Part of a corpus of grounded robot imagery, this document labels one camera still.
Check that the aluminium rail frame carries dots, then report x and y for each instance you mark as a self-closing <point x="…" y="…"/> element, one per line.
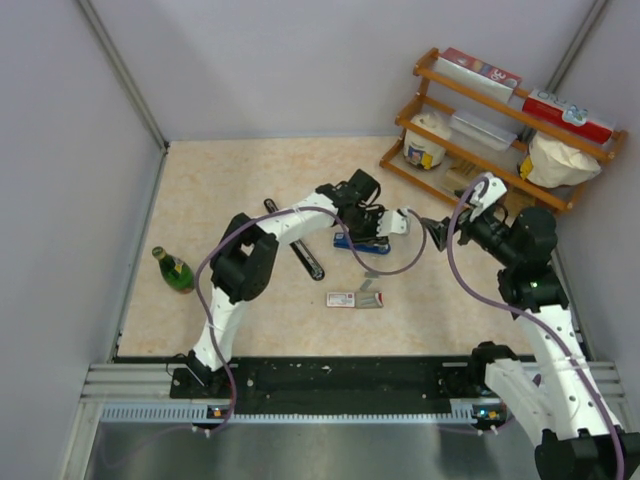
<point x="140" y="382"/>

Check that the white jar yellow label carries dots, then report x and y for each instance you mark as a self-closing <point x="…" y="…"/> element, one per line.
<point x="420" y="151"/>

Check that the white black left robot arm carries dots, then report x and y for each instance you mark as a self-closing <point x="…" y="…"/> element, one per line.
<point x="243" y="262"/>

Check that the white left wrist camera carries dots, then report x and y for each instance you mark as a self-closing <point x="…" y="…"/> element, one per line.
<point x="394" y="222"/>

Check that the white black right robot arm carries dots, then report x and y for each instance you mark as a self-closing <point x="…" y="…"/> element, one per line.
<point x="574" y="433"/>

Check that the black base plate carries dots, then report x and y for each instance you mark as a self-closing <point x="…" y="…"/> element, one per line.
<point x="388" y="384"/>

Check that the grey slotted cable duct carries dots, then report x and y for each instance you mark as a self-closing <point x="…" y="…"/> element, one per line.
<point x="456" y="412"/>

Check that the red white foil box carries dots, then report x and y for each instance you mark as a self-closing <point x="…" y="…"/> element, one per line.
<point x="476" y="74"/>

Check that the brown paper package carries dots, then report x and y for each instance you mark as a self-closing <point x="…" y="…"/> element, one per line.
<point x="515" y="200"/>

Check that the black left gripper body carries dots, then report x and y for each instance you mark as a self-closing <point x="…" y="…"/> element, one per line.
<point x="362" y="226"/>

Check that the clear plastic tray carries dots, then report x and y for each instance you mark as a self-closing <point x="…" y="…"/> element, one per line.
<point x="482" y="131"/>

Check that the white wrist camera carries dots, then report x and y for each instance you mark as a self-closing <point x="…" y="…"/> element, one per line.
<point x="485" y="194"/>
<point x="394" y="222"/>

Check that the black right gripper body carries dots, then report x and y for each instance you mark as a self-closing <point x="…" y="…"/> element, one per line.
<point x="478" y="229"/>

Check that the white paper bag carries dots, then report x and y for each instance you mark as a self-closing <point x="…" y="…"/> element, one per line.
<point x="550" y="163"/>

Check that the red cling wrap box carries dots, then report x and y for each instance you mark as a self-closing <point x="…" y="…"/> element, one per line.
<point x="567" y="115"/>

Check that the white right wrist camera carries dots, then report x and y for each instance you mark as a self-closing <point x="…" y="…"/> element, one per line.
<point x="485" y="194"/>

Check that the blue black stapler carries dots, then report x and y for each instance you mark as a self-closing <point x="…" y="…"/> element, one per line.
<point x="340" y="241"/>

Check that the red white staple box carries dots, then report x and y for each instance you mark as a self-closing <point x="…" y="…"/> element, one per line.
<point x="355" y="300"/>

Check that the green glass bottle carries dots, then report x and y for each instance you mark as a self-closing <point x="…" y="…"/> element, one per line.
<point x="177" y="274"/>

